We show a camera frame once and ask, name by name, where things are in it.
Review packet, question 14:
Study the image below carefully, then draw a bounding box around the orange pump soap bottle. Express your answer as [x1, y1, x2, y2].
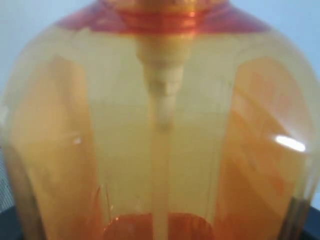
[0, 0, 320, 240]

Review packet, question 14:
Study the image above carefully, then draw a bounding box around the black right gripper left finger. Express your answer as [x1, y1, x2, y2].
[0, 206, 24, 240]

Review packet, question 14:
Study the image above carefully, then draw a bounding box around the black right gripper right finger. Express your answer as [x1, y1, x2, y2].
[301, 203, 320, 240]

